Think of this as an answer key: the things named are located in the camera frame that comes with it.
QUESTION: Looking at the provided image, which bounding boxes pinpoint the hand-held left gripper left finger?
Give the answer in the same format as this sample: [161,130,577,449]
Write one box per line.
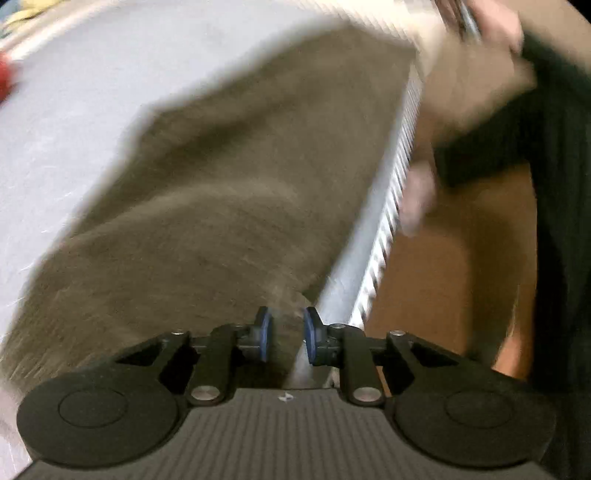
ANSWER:
[115,307,274,407]

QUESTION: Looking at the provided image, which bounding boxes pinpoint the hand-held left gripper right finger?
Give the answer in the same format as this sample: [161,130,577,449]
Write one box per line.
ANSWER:
[302,307,462,407]

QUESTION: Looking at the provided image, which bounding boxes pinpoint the olive corduroy pants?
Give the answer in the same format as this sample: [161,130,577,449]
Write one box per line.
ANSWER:
[0,23,416,393]

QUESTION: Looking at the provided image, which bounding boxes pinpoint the person's right hand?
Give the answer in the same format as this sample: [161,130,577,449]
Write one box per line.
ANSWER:
[399,0,539,238]

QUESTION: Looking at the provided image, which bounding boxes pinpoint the person's dark clothing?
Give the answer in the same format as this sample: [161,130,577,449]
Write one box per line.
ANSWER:
[492,138,591,480]

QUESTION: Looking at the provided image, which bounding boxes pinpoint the folded red duvet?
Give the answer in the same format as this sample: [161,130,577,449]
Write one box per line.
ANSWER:
[0,52,20,101]

